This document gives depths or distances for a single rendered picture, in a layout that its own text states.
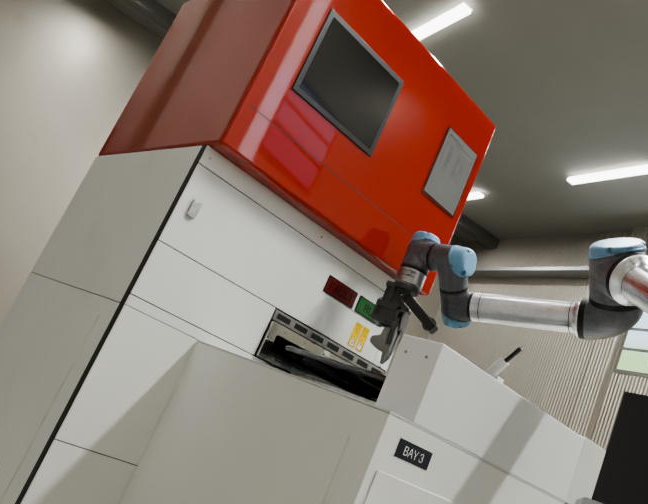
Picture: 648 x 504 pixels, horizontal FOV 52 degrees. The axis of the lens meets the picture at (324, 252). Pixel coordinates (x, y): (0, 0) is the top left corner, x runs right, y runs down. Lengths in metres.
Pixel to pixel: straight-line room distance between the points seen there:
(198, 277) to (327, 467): 0.60
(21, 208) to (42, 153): 0.84
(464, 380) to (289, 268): 0.64
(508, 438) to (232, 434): 0.52
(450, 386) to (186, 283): 0.66
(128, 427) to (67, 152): 8.99
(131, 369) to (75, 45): 9.46
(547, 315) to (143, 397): 0.95
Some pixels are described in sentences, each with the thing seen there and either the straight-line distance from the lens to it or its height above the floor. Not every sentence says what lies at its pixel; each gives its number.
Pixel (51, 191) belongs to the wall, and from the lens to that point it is 10.28.
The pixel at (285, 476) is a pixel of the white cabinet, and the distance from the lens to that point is 1.18.
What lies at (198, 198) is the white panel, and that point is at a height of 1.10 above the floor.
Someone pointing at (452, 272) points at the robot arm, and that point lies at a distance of 1.69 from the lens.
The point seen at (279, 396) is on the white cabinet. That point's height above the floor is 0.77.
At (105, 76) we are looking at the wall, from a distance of 10.72.
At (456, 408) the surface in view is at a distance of 1.19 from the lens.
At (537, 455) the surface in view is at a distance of 1.43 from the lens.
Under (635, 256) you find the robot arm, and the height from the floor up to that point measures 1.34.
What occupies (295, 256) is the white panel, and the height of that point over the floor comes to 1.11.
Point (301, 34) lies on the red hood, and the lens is 1.66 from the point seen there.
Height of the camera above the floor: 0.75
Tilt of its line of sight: 14 degrees up
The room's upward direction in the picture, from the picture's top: 24 degrees clockwise
